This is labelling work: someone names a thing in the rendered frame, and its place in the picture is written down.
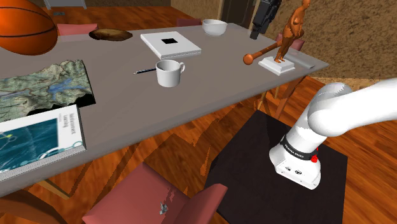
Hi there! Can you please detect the dark door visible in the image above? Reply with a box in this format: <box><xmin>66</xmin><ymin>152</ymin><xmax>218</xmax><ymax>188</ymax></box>
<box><xmin>219</xmin><ymin>0</ymin><xmax>261</xmax><ymax>31</ymax></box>

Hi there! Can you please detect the orange figure on white base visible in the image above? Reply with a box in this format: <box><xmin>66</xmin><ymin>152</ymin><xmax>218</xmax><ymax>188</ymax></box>
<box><xmin>258</xmin><ymin>0</ymin><xmax>312</xmax><ymax>76</ymax></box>

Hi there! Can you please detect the orange wooden pestle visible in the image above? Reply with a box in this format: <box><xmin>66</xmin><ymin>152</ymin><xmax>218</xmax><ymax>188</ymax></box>
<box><xmin>242</xmin><ymin>39</ymin><xmax>284</xmax><ymax>66</ymax></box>

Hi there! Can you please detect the white bowl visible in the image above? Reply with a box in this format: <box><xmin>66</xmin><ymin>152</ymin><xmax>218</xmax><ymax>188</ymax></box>
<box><xmin>202</xmin><ymin>18</ymin><xmax>228</xmax><ymax>37</ymax></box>

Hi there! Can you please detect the white flat box black square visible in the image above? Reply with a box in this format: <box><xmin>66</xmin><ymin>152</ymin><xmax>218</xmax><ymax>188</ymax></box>
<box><xmin>140</xmin><ymin>31</ymin><xmax>202</xmax><ymax>60</ymax></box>

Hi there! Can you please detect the white mug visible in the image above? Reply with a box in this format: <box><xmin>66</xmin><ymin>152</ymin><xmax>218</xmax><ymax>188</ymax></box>
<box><xmin>155</xmin><ymin>59</ymin><xmax>186</xmax><ymax>88</ymax></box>

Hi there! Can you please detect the dark pen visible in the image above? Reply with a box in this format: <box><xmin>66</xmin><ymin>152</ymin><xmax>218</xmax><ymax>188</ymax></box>
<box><xmin>133</xmin><ymin>67</ymin><xmax>157</xmax><ymax>75</ymax></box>

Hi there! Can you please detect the brown flat bread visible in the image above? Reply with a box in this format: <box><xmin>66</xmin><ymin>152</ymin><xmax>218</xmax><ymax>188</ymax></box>
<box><xmin>88</xmin><ymin>28</ymin><xmax>134</xmax><ymax>42</ymax></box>

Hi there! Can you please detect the grey table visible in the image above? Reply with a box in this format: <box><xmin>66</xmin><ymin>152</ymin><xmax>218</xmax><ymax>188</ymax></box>
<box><xmin>0</xmin><ymin>22</ymin><xmax>330</xmax><ymax>199</ymax></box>

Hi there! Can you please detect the dark robot stand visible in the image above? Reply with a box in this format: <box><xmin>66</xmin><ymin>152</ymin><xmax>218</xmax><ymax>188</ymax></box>
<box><xmin>204</xmin><ymin>109</ymin><xmax>349</xmax><ymax>224</ymax></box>

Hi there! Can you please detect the green relief map model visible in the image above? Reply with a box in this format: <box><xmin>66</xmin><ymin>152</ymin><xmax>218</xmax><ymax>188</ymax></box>
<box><xmin>0</xmin><ymin>59</ymin><xmax>97</xmax><ymax>123</ymax></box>

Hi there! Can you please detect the orange basketball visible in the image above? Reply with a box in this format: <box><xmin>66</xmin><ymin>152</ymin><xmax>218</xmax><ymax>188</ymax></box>
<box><xmin>0</xmin><ymin>0</ymin><xmax>59</xmax><ymax>56</ymax></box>

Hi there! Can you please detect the blue and white book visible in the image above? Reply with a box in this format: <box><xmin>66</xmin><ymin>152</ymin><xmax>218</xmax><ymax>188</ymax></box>
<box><xmin>0</xmin><ymin>104</ymin><xmax>87</xmax><ymax>183</ymax></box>

